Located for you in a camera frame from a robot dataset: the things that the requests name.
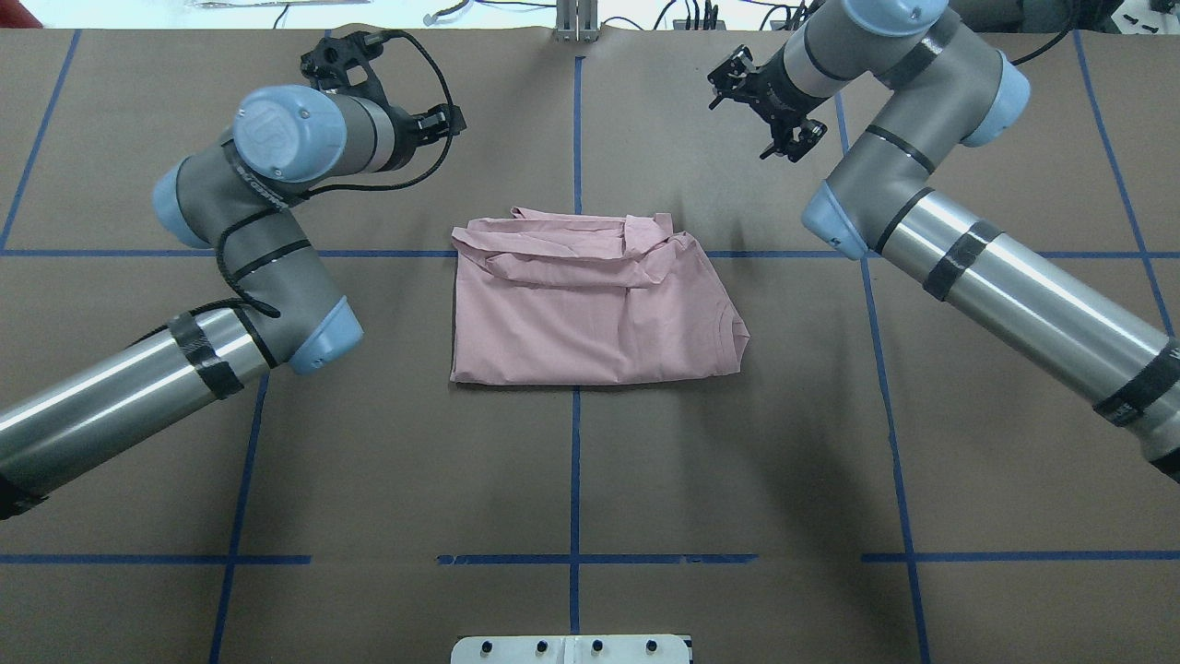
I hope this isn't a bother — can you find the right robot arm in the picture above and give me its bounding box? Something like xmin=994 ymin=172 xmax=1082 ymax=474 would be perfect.
xmin=707 ymin=1 xmax=1176 ymax=480

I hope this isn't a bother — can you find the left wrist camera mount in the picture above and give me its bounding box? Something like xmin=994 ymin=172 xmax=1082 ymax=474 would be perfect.
xmin=300 ymin=29 xmax=387 ymax=105

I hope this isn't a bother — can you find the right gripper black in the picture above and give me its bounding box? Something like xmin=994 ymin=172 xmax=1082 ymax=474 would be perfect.
xmin=704 ymin=46 xmax=830 ymax=163

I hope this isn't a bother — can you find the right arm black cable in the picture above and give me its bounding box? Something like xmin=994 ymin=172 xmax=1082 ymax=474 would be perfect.
xmin=1010 ymin=0 xmax=1081 ymax=67

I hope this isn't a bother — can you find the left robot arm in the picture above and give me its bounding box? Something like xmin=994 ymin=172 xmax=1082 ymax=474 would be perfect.
xmin=1 ymin=85 xmax=466 ymax=518

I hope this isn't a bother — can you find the aluminium frame post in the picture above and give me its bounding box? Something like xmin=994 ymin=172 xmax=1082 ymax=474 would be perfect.
xmin=553 ymin=0 xmax=601 ymax=42

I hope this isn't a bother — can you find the pink Snoopy t-shirt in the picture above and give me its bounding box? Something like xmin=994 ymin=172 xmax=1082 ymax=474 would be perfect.
xmin=450 ymin=208 xmax=750 ymax=386

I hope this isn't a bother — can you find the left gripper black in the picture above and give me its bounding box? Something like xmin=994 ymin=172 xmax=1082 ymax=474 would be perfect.
xmin=393 ymin=101 xmax=467 ymax=169

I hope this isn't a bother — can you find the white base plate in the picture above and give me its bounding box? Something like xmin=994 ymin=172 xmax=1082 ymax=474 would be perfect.
xmin=450 ymin=635 xmax=694 ymax=663

